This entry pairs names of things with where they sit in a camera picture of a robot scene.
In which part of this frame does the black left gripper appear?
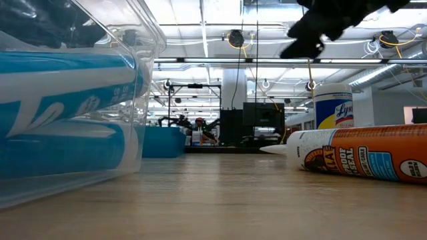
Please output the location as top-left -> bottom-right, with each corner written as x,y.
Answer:
43,9 -> 107,49

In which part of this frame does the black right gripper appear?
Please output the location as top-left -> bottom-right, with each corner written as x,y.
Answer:
280,0 -> 411,59

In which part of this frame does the blue white silicone tube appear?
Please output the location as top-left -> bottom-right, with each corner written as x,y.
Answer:
0,120 -> 140,180
0,51 -> 151,139

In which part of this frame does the orange sealant caulk tube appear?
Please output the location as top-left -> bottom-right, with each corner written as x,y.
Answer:
260,123 -> 427,185

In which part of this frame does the Lysol wipes canister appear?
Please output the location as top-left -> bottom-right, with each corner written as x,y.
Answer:
312,83 -> 354,130

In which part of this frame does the black background monitor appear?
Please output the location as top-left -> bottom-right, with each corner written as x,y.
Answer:
242,102 -> 286,128

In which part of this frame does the black tall cabinet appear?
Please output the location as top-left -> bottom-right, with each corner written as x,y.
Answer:
219,109 -> 244,147

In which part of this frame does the person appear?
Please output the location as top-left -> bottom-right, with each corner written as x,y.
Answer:
194,117 -> 218,146

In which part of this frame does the white bottle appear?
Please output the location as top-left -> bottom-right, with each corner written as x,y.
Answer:
191,129 -> 203,147

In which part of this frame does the blue plastic tray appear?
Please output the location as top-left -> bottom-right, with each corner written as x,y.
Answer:
142,125 -> 187,159

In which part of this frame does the clear plastic container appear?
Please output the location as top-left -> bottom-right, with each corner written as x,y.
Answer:
0,0 -> 167,209

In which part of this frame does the black hanging cable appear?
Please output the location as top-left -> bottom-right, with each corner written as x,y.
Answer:
254,0 -> 260,127

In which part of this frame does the silver ventilation duct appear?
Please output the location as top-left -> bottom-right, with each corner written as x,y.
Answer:
348,41 -> 427,93

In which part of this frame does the long ceiling light rail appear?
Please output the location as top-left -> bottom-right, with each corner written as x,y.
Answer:
153,57 -> 427,65

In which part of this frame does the black background robot frame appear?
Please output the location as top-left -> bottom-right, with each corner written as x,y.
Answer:
167,83 -> 223,127

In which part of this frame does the dark wall screen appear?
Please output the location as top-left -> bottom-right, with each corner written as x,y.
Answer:
412,108 -> 427,124

